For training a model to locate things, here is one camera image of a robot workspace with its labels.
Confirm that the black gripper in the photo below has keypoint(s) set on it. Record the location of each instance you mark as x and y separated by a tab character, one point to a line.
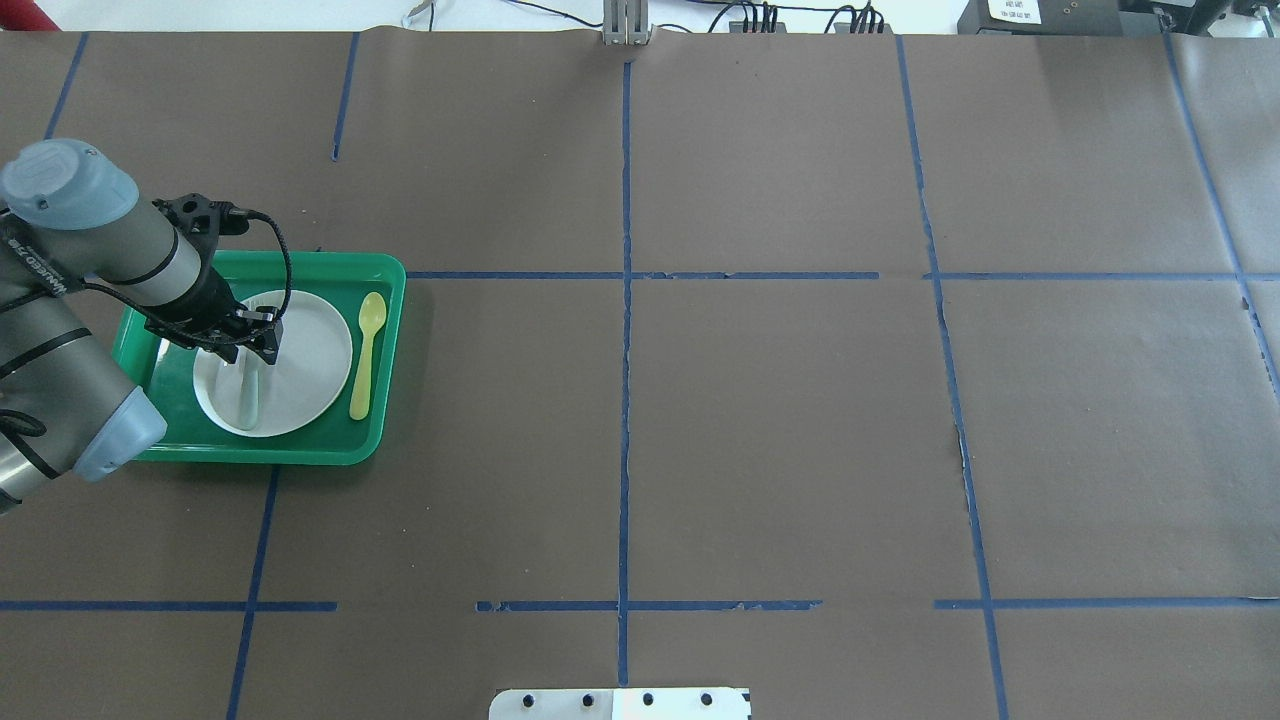
207	301

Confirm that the pale green plastic fork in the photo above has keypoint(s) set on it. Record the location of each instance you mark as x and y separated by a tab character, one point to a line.
236	392

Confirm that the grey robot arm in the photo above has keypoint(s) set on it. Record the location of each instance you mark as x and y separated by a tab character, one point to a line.
73	221

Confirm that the white round plate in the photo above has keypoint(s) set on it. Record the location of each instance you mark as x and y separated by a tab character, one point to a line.
315	358

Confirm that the green plastic tray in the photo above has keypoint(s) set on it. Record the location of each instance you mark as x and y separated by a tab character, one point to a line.
165	371

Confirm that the yellow plastic spoon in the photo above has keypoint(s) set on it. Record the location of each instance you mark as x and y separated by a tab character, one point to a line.
372	317

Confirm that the red object at corner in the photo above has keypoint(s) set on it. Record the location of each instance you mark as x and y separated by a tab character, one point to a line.
25	16

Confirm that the black device box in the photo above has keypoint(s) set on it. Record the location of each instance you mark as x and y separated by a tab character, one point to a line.
1042	18

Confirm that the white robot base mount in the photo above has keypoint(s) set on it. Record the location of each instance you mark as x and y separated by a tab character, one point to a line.
623	703

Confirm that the grey metal bracket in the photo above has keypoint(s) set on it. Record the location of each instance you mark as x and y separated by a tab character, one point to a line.
626	23

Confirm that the black cable connectors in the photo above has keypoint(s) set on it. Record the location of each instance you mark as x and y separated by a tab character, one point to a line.
768	18

